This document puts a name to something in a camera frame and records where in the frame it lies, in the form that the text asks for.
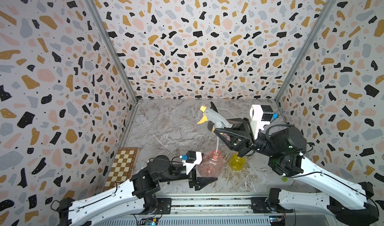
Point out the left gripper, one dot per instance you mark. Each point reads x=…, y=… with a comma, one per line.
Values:
x=201, y=182

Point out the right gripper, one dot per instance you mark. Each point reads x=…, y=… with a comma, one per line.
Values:
x=246, y=144

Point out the orange grey spray nozzle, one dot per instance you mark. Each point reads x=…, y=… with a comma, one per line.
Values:
x=214, y=120

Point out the black spray nozzle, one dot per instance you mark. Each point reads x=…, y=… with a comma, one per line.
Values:
x=213, y=107

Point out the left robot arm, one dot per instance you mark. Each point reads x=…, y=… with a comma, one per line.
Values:
x=135, y=196

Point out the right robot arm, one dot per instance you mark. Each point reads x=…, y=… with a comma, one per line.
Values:
x=350, y=203

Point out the yellow spray bottle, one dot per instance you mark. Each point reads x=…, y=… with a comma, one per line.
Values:
x=237, y=163

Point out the wooden chessboard box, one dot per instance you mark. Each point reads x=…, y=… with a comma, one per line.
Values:
x=123, y=167

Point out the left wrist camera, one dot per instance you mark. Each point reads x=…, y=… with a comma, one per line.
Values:
x=191, y=159

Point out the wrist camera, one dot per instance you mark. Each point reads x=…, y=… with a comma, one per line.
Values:
x=260, y=116
x=191, y=159

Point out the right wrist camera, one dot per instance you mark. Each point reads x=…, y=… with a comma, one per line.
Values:
x=260, y=116

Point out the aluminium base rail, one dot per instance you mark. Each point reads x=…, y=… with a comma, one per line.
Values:
x=212, y=210

